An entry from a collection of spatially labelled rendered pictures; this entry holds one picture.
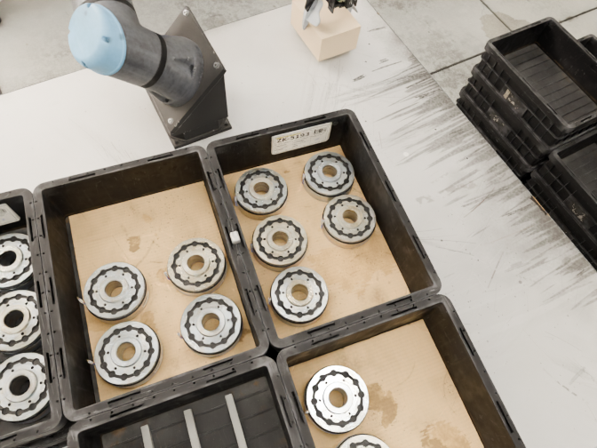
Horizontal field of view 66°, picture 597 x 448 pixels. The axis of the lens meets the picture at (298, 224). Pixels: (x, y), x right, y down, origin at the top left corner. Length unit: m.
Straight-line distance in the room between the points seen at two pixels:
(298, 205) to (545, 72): 1.21
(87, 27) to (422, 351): 0.84
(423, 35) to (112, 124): 1.79
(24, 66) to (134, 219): 1.67
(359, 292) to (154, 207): 0.43
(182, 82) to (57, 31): 1.63
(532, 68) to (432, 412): 1.35
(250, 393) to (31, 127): 0.84
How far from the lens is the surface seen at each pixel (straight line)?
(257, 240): 0.85
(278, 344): 0.72
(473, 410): 0.86
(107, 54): 0.96
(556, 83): 1.89
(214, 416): 0.81
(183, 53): 1.05
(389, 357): 0.85
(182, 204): 0.93
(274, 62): 1.33
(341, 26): 1.31
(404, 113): 1.27
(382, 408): 0.83
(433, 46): 2.58
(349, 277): 0.87
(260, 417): 0.81
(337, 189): 0.91
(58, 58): 2.50
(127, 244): 0.91
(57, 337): 0.78
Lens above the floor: 1.64
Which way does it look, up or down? 64 degrees down
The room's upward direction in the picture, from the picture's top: 9 degrees clockwise
